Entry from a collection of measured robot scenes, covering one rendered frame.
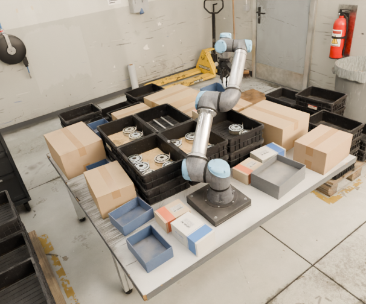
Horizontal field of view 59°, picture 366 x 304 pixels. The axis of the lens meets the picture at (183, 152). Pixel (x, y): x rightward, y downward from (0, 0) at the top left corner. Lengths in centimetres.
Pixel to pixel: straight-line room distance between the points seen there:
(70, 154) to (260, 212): 127
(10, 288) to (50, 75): 354
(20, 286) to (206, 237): 108
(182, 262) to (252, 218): 46
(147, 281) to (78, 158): 107
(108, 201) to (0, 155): 145
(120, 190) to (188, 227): 46
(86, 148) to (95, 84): 313
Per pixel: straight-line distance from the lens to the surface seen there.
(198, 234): 162
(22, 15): 498
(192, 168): 176
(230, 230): 176
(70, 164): 233
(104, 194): 187
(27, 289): 209
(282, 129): 223
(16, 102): 514
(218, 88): 237
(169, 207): 181
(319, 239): 275
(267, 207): 189
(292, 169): 210
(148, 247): 173
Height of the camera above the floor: 196
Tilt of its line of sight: 32 degrees down
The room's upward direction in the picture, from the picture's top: 7 degrees counter-clockwise
